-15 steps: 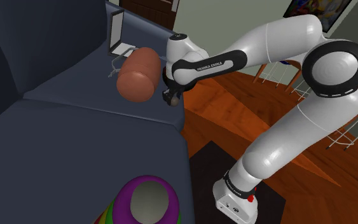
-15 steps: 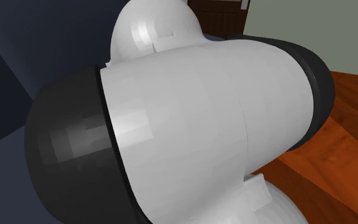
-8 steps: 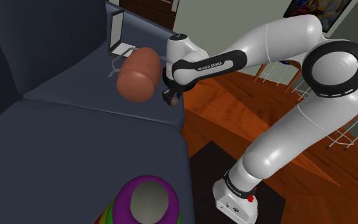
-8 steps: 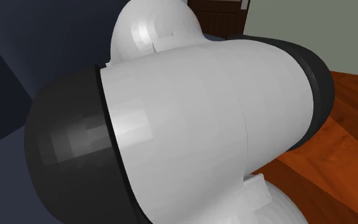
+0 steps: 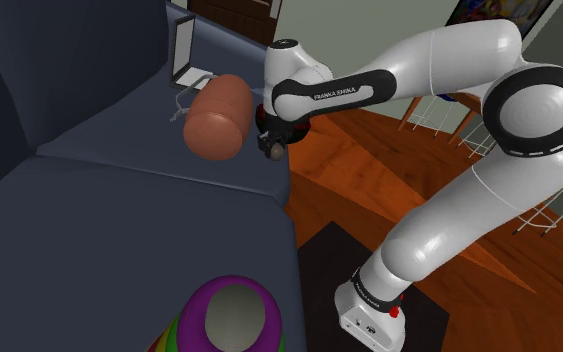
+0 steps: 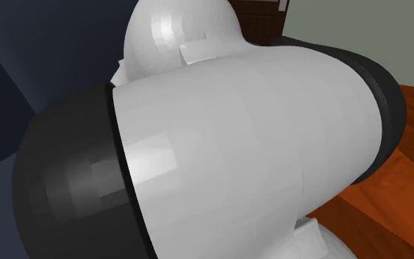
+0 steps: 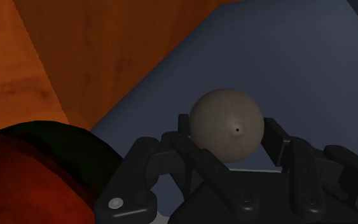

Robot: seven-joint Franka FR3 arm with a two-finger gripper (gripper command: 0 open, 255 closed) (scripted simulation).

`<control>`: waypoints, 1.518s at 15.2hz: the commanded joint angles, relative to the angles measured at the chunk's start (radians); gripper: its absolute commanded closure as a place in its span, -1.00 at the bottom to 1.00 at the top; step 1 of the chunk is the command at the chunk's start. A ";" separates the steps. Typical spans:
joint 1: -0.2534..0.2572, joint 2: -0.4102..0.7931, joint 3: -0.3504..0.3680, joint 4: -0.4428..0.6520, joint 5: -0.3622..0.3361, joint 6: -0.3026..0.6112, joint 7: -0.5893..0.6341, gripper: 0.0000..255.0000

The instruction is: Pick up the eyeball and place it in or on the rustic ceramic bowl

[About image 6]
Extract dark brown wooden door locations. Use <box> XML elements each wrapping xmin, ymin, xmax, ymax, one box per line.
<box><xmin>229</xmin><ymin>0</ymin><xmax>290</xmax><ymax>47</ymax></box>

